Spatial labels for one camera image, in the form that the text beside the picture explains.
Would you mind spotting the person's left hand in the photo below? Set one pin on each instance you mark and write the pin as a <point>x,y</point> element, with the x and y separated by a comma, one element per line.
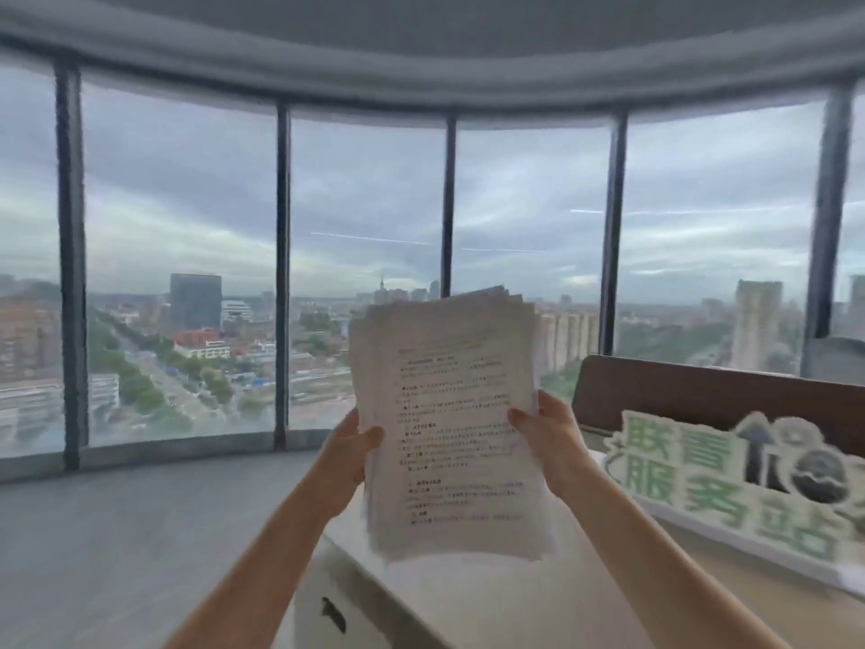
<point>341,456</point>

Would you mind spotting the person's right hand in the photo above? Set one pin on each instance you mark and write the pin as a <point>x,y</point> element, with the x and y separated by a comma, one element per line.
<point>555,439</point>

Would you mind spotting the person's left thumb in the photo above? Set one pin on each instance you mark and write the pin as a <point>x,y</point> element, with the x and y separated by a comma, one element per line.
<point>371,440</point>

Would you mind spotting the person's right thumb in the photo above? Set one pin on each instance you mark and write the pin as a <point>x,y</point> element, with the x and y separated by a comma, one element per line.
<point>524,421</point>

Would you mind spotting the stack of printed paper sheets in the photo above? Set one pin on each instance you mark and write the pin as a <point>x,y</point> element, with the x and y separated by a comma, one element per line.
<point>449,425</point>

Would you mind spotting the person's right forearm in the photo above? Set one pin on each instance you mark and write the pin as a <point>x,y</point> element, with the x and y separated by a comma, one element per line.
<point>666,567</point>

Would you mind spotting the person's left forearm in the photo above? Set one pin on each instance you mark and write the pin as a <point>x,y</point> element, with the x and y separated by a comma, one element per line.
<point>253,567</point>

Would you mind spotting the brown desk partition panel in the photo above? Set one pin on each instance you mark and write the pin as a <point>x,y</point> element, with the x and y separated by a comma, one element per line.
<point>703,402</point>

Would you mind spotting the white desk cabinet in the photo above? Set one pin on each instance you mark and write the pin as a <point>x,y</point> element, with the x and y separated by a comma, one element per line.
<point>466,594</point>

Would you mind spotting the green and white cutout sign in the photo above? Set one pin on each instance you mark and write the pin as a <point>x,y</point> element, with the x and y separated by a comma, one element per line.
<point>733,483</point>

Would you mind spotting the dark window frame mullions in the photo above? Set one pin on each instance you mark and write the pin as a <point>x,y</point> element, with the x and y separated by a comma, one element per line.
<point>282,277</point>

